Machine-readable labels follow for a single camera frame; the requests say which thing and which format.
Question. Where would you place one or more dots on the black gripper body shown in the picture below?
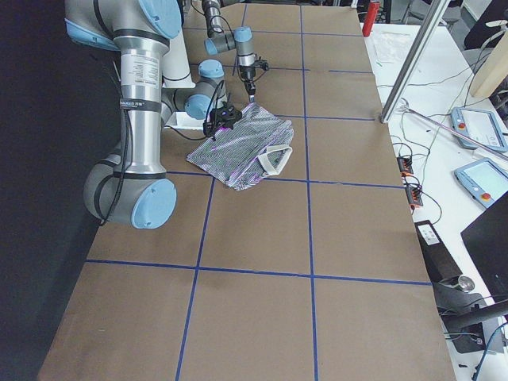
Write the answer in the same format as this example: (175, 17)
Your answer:
(213, 128)
(246, 74)

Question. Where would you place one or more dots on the blue white striped polo shirt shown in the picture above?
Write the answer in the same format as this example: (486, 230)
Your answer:
(258, 146)

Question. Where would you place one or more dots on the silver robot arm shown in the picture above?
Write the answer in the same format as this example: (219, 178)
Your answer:
(130, 185)
(221, 38)

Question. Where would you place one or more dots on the red cylinder bottle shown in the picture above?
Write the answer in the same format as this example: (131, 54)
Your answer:
(369, 21)

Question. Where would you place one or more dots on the clear plastic bag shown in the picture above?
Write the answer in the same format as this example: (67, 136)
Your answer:
(391, 48)

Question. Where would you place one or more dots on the orange black connector strip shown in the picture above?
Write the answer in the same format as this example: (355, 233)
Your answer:
(412, 184)

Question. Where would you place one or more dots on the far teach pendant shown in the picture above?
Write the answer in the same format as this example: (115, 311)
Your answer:
(479, 125)

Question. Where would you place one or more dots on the teach pendant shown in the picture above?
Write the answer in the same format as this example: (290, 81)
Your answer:
(479, 125)
(484, 180)

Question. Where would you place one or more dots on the wooden board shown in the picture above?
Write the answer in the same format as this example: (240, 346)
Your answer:
(494, 69)

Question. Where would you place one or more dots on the near teach pendant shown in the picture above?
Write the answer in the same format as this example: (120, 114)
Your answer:
(484, 180)

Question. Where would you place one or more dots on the black rectangular box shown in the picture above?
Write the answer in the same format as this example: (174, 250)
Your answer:
(438, 261)

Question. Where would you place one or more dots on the black monitor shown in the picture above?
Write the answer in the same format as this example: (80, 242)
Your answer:
(486, 242)

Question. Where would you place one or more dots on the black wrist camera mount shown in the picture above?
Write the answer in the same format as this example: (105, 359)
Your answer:
(225, 116)
(261, 64)

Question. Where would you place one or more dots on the aluminium frame post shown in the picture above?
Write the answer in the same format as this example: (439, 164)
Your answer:
(429, 24)

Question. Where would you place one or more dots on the black camera stand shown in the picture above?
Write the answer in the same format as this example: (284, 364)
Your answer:
(470, 319)

